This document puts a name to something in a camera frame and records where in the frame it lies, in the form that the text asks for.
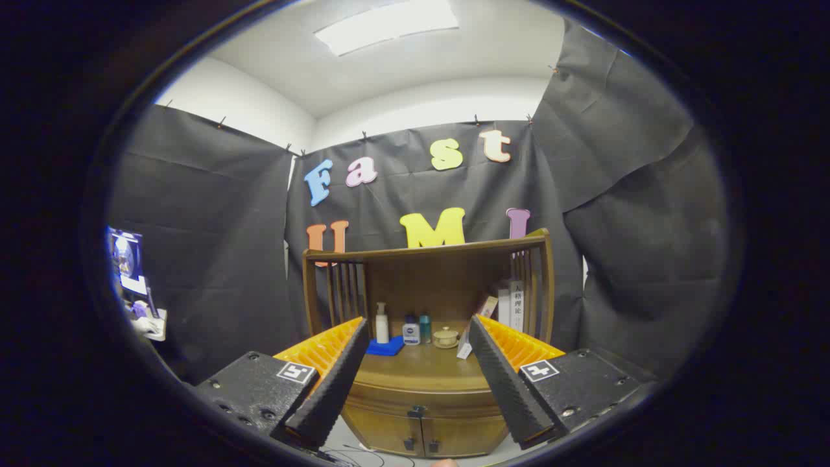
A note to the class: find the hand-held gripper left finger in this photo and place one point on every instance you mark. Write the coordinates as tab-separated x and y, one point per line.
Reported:
337	383

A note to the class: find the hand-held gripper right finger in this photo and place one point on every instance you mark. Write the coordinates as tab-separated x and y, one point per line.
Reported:
506	383

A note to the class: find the wooden drawer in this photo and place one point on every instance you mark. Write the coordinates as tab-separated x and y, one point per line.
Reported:
421	399

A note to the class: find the wooden countertop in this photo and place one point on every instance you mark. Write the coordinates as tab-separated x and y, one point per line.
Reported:
421	370

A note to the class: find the wooden cabinet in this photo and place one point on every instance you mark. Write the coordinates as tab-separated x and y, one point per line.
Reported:
428	285

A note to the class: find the blue cloth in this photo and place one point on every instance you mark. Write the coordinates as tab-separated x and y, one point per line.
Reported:
387	348

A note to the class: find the white pump bottle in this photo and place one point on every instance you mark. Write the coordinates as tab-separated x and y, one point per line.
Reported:
382	331

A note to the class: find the cream lidded teacup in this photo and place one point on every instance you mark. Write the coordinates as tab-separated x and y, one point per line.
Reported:
446	337

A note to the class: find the plain white book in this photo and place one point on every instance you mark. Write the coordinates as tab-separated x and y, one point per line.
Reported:
504	305

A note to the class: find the white book black lettering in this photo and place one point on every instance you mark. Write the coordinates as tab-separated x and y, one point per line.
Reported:
517	305

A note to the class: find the purple and white book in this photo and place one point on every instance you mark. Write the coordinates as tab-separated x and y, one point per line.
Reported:
487	306

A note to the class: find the white lotion bottle blue cap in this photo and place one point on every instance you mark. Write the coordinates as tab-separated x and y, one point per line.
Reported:
411	334

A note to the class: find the teal bottle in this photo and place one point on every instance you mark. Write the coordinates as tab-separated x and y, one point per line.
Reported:
425	329

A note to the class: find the white flat object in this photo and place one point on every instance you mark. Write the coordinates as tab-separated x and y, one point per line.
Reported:
155	325

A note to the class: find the computer monitor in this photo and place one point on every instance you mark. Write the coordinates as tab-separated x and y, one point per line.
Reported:
126	259

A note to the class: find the ceiling light panel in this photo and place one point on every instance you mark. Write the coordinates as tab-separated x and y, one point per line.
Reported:
389	26

